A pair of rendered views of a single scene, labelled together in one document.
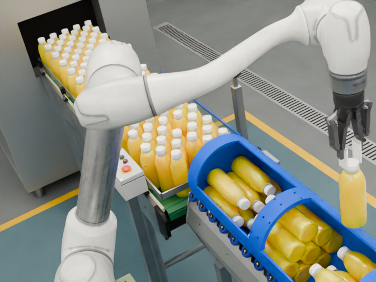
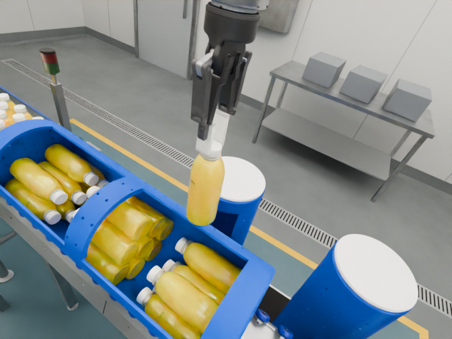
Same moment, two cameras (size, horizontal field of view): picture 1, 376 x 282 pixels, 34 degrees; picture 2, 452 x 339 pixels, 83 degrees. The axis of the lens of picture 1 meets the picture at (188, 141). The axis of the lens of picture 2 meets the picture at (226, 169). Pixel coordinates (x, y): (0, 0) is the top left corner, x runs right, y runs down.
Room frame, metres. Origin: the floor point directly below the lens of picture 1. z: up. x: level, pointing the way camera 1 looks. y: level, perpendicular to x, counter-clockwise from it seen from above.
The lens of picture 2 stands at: (0.95, -0.16, 1.75)
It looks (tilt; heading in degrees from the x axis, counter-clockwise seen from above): 39 degrees down; 317
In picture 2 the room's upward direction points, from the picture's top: 14 degrees clockwise
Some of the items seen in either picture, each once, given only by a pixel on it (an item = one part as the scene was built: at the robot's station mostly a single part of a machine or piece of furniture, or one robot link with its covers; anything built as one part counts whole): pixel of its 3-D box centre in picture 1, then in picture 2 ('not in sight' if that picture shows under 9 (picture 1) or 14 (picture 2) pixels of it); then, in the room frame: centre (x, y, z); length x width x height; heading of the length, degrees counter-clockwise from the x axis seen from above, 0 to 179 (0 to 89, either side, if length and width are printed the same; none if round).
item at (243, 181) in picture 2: not in sight; (233, 177); (1.53, -0.76, 1.03); 0.28 x 0.28 x 0.01
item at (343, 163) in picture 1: (343, 157); (204, 136); (1.26, -0.39, 1.49); 0.03 x 0.01 x 0.07; 22
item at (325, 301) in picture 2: not in sight; (320, 318); (0.95, -0.95, 0.59); 0.28 x 0.28 x 0.88
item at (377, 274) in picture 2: not in sight; (374, 268); (0.95, -0.95, 1.03); 0.28 x 0.28 x 0.01
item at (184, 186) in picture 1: (206, 175); not in sight; (1.98, -0.04, 0.96); 0.40 x 0.01 x 0.03; 113
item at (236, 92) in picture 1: (249, 181); (75, 167); (2.40, -0.26, 0.55); 0.04 x 0.04 x 1.10; 23
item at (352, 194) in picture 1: (352, 194); (205, 186); (1.26, -0.41, 1.36); 0.07 x 0.07 x 0.19
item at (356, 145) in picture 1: (356, 150); (219, 128); (1.28, -0.43, 1.49); 0.03 x 0.01 x 0.07; 22
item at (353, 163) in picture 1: (351, 165); (211, 148); (1.27, -0.41, 1.46); 0.04 x 0.04 x 0.02
